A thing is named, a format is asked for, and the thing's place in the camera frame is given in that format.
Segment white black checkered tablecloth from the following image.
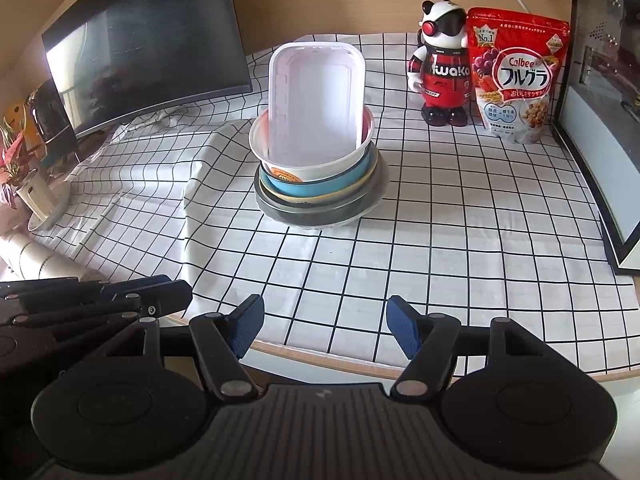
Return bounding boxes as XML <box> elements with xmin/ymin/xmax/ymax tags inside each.
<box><xmin>30</xmin><ymin>29</ymin><xmax>640</xmax><ymax>382</ymax></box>

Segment panda robot figurine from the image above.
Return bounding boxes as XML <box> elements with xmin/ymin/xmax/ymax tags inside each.
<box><xmin>407</xmin><ymin>0</ymin><xmax>474</xmax><ymax>128</ymax></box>

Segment white paper bowl orange logo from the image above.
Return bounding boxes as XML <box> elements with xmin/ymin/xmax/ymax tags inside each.
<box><xmin>249</xmin><ymin>110</ymin><xmax>376</xmax><ymax>184</ymax></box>

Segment cream leather cushion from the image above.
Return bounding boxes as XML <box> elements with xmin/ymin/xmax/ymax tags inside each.
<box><xmin>0</xmin><ymin>231</ymin><xmax>103</xmax><ymax>282</ymax></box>

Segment red leaf potted plant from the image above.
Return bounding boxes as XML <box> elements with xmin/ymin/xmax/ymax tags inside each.
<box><xmin>0</xmin><ymin>114</ymin><xmax>72</xmax><ymax>232</ymax></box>

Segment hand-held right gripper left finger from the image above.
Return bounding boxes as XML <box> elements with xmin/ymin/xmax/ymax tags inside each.
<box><xmin>131</xmin><ymin>294</ymin><xmax>265</xmax><ymax>401</ymax></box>

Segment red cereal bag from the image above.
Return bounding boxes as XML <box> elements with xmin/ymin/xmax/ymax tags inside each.
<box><xmin>467</xmin><ymin>7</ymin><xmax>571</xmax><ymax>146</ymax></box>

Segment stainless steel bowl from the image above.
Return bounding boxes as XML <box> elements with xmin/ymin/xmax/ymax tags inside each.
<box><xmin>254</xmin><ymin>152</ymin><xmax>389</xmax><ymax>226</ymax></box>

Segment black computer monitor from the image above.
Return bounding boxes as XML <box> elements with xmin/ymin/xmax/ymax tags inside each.
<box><xmin>41</xmin><ymin>0</ymin><xmax>254</xmax><ymax>140</ymax></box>

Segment microwave oven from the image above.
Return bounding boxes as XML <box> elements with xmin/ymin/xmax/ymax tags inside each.
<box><xmin>550</xmin><ymin>0</ymin><xmax>640</xmax><ymax>276</ymax></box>

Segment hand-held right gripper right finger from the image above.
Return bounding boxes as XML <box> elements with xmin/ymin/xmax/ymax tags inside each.
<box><xmin>386</xmin><ymin>295</ymin><xmax>544</xmax><ymax>401</ymax></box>

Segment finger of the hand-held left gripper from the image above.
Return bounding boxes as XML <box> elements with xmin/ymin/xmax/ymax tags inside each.
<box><xmin>0</xmin><ymin>274</ymin><xmax>171</xmax><ymax>312</ymax></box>
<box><xmin>12</xmin><ymin>280</ymin><xmax>194</xmax><ymax>327</ymax></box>

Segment red rectangular tray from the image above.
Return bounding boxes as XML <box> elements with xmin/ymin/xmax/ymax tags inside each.
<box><xmin>267</xmin><ymin>42</ymin><xmax>366</xmax><ymax>169</ymax></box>

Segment blue ceramic bowl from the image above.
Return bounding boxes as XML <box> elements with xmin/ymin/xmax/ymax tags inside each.
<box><xmin>260</xmin><ymin>147</ymin><xmax>380</xmax><ymax>199</ymax></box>

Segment black glossy box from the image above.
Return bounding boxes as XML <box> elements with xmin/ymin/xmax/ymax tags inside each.
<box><xmin>22</xmin><ymin>78</ymin><xmax>82</xmax><ymax>167</ymax></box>

